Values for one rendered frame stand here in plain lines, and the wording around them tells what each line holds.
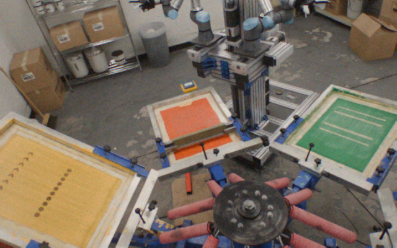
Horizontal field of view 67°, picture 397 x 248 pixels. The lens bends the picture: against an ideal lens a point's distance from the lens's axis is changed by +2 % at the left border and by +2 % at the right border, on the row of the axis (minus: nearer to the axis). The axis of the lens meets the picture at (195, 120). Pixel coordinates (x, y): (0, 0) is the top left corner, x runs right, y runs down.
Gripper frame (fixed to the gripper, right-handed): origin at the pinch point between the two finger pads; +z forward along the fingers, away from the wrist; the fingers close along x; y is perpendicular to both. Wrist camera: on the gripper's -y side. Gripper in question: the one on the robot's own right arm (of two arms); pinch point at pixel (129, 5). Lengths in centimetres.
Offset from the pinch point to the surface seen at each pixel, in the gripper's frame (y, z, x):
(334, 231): 24, -29, -211
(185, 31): 170, -115, 232
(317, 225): 21, -23, -207
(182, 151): 57, 8, -117
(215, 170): 44, -3, -150
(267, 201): 11, -7, -194
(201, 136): 50, -8, -116
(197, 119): 60, -14, -91
